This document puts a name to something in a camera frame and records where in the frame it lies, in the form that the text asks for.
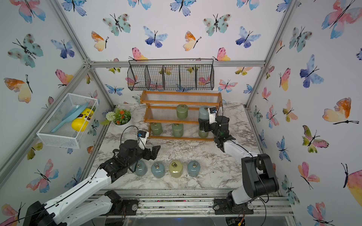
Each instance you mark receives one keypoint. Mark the black wire wall basket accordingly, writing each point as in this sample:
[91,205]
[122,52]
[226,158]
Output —
[181,75]

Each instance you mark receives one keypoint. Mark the aluminium front rail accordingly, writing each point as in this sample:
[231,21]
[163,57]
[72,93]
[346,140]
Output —
[179,203]

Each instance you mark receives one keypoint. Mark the blue canister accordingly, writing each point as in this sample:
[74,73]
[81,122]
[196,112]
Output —
[158,170]
[140,168]
[203,113]
[193,168]

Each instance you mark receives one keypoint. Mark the green canister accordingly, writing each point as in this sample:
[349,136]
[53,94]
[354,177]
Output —
[203,134]
[182,111]
[156,128]
[178,130]

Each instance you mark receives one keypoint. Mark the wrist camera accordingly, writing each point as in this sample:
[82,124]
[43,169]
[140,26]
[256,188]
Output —
[142,139]
[213,111]

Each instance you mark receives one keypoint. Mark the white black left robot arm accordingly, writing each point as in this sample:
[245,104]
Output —
[69,209]

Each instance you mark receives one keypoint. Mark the yellow canister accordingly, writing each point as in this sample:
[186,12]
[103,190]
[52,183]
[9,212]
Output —
[176,169]

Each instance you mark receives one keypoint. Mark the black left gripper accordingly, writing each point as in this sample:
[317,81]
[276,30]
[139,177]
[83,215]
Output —
[154,153]

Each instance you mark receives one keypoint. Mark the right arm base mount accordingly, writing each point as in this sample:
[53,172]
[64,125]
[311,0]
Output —
[226,206]

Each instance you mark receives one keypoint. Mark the white potted flower plant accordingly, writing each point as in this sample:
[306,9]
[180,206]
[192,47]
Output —
[120,117]

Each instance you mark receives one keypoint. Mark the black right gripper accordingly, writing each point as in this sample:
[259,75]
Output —
[202,123]

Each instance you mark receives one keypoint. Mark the white wire wall basket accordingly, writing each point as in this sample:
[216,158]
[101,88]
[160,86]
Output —
[68,122]

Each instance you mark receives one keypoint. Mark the wooden three-tier shelf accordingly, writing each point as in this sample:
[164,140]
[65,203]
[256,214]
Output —
[161,107]

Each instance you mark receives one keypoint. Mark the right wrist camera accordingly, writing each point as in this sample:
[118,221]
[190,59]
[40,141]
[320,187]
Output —
[213,111]

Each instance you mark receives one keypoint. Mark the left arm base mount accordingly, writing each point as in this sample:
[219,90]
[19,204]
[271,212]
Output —
[112,204]

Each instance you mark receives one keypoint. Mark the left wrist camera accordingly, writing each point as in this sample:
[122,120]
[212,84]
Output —
[142,139]

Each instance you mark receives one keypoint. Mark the light blue plastic scoop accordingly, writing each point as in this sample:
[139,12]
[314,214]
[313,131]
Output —
[70,116]

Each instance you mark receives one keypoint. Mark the yellow bottle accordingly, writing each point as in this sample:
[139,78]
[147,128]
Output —
[80,123]

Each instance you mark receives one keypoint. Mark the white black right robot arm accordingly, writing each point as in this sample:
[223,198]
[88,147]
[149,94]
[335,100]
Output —
[258,175]

